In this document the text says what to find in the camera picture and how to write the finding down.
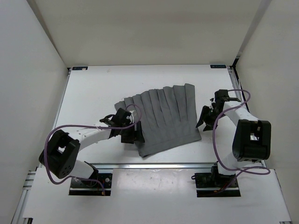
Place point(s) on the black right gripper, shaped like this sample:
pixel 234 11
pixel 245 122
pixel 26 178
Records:
pixel 203 117

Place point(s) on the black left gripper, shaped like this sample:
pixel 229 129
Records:
pixel 135 135

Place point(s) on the grey pleated skirt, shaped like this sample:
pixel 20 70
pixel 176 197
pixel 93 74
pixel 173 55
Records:
pixel 168 117

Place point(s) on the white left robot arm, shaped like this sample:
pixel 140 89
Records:
pixel 61 149

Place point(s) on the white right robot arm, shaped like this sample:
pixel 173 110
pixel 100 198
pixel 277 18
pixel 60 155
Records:
pixel 222 162

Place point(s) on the blue corner label right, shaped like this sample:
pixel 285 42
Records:
pixel 217 66

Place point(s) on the blue corner label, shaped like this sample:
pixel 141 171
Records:
pixel 217 66
pixel 80 68

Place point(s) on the blue corner label left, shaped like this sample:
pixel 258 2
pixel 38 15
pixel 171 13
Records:
pixel 80 68

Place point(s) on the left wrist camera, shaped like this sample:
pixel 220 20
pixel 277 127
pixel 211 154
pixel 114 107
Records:
pixel 123 117

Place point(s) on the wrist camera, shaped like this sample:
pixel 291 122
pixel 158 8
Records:
pixel 123 117
pixel 220 96

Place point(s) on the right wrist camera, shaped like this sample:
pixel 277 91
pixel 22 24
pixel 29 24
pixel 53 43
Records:
pixel 220 96

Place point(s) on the aluminium table edge rail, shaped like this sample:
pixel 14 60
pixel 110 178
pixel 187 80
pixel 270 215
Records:
pixel 152 165

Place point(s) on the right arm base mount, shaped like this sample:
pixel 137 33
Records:
pixel 214 184

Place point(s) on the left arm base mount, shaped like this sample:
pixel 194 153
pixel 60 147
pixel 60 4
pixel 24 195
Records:
pixel 102 187

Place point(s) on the aluminium left side rail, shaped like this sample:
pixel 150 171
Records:
pixel 60 97

